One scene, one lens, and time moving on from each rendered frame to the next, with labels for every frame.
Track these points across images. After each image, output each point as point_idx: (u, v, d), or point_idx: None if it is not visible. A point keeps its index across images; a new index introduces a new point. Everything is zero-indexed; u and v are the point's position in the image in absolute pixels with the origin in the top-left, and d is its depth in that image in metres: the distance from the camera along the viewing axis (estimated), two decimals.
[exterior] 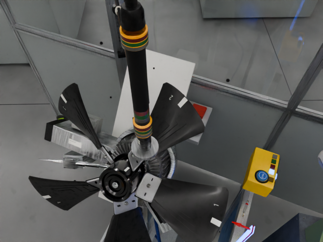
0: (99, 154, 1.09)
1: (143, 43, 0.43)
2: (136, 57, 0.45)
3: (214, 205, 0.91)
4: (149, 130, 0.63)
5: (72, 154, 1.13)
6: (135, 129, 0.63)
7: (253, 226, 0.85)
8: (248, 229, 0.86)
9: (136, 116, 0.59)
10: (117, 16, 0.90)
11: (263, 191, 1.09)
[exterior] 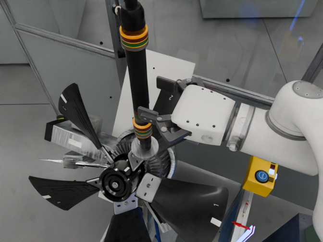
0: (99, 154, 1.09)
1: (143, 43, 0.43)
2: (136, 57, 0.45)
3: (214, 205, 0.91)
4: (149, 130, 0.63)
5: (72, 154, 1.13)
6: (135, 129, 0.63)
7: (253, 226, 0.85)
8: (248, 229, 0.86)
9: (136, 116, 0.59)
10: (117, 16, 0.90)
11: (263, 191, 1.09)
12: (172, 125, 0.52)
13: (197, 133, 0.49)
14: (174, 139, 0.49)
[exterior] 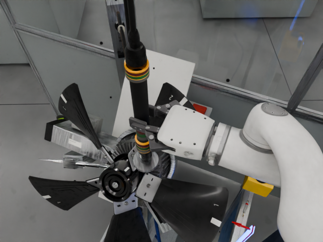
0: (99, 154, 1.09)
1: (145, 76, 0.49)
2: (139, 87, 0.51)
3: (214, 205, 0.91)
4: (149, 146, 0.68)
5: (72, 154, 1.13)
6: (137, 146, 0.68)
7: (253, 226, 0.85)
8: (248, 229, 0.86)
9: (138, 134, 0.64)
10: (120, 34, 0.96)
11: (263, 191, 1.09)
12: (157, 137, 0.59)
13: (180, 150, 0.56)
14: (155, 149, 0.56)
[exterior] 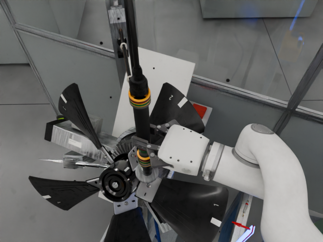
0: (99, 154, 1.09)
1: (147, 103, 0.55)
2: (141, 112, 0.57)
3: (214, 205, 0.91)
4: (150, 160, 0.74)
5: (72, 154, 1.13)
6: (139, 160, 0.74)
7: (253, 226, 0.85)
8: (248, 229, 0.86)
9: (140, 151, 0.70)
10: (122, 51, 1.02)
11: None
12: None
13: (178, 167, 0.62)
14: (156, 165, 0.62)
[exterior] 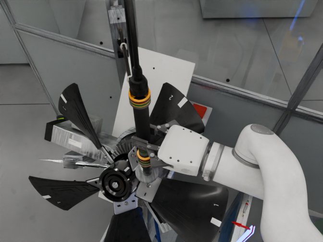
0: (99, 154, 1.09)
1: (147, 103, 0.55)
2: (141, 112, 0.57)
3: (214, 205, 0.91)
4: (150, 160, 0.74)
5: (72, 154, 1.13)
6: (139, 160, 0.74)
7: (253, 226, 0.85)
8: (248, 229, 0.86)
9: (140, 151, 0.71)
10: (122, 51, 1.02)
11: None
12: (157, 154, 0.65)
13: (178, 167, 0.62)
14: (156, 165, 0.62)
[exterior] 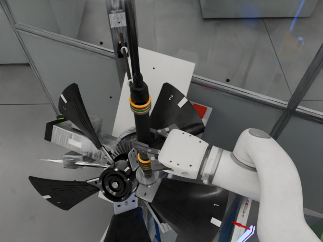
0: (99, 154, 1.09)
1: (147, 109, 0.56)
2: (142, 117, 0.59)
3: (214, 205, 0.91)
4: (151, 163, 0.76)
5: (72, 154, 1.13)
6: (140, 163, 0.76)
7: (253, 226, 0.85)
8: (248, 229, 0.86)
9: (141, 154, 0.72)
10: (123, 55, 1.03)
11: None
12: (158, 158, 0.67)
13: (178, 170, 0.63)
14: (156, 169, 0.64)
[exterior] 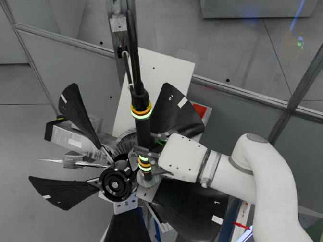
0: (99, 154, 1.09)
1: (148, 115, 0.58)
2: (142, 123, 0.60)
3: (215, 202, 0.89)
4: None
5: (72, 154, 1.13)
6: (140, 166, 0.78)
7: None
8: (248, 229, 0.86)
9: (141, 157, 0.74)
10: (123, 59, 1.05)
11: None
12: (158, 162, 0.68)
13: (178, 174, 0.65)
14: (156, 173, 0.66)
